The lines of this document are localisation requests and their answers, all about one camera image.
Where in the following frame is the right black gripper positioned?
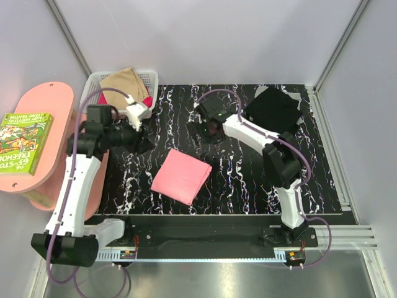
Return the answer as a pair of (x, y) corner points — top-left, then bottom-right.
(187, 120), (226, 150)

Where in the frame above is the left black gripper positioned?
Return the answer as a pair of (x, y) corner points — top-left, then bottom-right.
(106, 115), (156, 156)

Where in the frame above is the light pink t shirt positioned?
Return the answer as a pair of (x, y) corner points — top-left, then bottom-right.
(151, 149), (212, 206)

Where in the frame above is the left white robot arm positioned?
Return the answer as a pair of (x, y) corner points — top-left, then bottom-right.
(30, 104), (154, 267)

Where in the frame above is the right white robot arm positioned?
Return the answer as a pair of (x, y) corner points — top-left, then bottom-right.
(188, 101), (308, 246)

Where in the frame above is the magenta t shirt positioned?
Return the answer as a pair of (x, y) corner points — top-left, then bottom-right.
(97, 93), (153, 109)

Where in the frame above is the white plastic basket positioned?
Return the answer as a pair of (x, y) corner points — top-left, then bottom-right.
(79, 70), (159, 119)

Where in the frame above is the black marbled table mat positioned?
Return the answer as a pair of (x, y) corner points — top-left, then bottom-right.
(98, 84), (342, 215)

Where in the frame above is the beige t shirt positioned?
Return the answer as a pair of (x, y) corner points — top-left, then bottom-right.
(99, 68), (149, 109)

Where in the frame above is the folded black t shirt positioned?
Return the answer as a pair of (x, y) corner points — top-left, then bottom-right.
(244, 87), (303, 135)

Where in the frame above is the pink tiered shelf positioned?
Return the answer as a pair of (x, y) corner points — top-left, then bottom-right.
(0, 80), (110, 212)

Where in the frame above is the green book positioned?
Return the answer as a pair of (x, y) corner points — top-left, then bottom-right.
(1, 113), (53, 176)

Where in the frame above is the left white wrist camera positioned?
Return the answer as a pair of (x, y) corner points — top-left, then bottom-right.
(125, 95), (151, 132)

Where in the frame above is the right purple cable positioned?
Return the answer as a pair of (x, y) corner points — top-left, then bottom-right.
(195, 88), (334, 269)

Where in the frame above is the purple cable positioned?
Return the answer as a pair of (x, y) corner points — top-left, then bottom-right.
(195, 88), (334, 269)
(45, 87), (137, 297)

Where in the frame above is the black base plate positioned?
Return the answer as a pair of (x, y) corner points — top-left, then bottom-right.
(86, 213), (319, 260)

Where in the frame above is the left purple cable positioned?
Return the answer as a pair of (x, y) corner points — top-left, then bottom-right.
(45, 87), (137, 297)

